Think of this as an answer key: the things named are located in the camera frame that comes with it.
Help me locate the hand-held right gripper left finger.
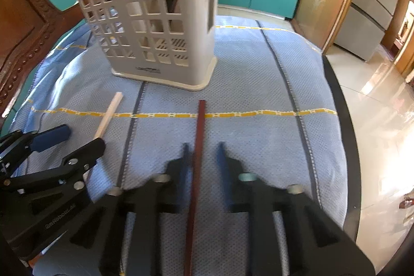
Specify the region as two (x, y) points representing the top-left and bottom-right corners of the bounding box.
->
(69, 143), (191, 276)

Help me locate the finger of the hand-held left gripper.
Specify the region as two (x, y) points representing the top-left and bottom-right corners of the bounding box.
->
(0, 125), (71, 180)
(0, 138), (107, 196)

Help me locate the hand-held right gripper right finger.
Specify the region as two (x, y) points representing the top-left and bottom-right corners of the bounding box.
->
(216, 142), (376, 276)

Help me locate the cream chopstick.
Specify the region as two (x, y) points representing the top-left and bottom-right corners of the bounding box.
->
(94, 92), (124, 138)

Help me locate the white plastic utensil basket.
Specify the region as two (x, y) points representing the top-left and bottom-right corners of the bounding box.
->
(64, 0), (222, 92)

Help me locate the blue striped table cloth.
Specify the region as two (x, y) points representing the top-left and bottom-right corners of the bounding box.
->
(6, 15), (345, 276)

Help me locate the carved wooden chair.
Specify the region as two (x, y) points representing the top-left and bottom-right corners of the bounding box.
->
(0, 0), (94, 118)

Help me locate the small brown object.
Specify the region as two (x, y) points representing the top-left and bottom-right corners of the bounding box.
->
(399, 190), (414, 209)

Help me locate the grey drawer unit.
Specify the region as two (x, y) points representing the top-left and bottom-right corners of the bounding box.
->
(333, 0), (402, 61)

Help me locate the wooden shelf unit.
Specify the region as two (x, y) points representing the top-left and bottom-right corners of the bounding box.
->
(380, 0), (414, 84)

